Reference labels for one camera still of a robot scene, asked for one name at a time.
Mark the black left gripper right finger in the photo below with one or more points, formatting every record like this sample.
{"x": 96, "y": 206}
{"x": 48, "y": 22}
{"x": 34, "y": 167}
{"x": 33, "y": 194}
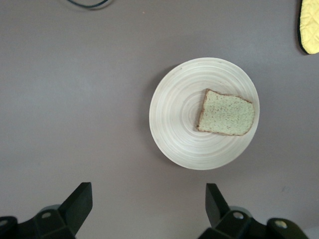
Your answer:
{"x": 218, "y": 214}

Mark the yellow quilted oven mitt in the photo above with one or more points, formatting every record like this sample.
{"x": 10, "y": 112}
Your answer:
{"x": 309, "y": 25}

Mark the slice of brown toast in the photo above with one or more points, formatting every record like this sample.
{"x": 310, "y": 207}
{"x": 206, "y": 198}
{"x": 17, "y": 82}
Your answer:
{"x": 226, "y": 114}

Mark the round light wooden plate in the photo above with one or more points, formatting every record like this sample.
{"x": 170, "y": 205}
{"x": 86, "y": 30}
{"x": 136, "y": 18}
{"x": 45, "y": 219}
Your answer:
{"x": 179, "y": 112}

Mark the brown table cover sheet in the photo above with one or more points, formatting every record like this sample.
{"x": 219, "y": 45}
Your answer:
{"x": 74, "y": 99}

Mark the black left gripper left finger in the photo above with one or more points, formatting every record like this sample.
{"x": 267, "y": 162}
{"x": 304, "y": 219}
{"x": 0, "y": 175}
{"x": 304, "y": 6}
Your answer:
{"x": 74, "y": 211}

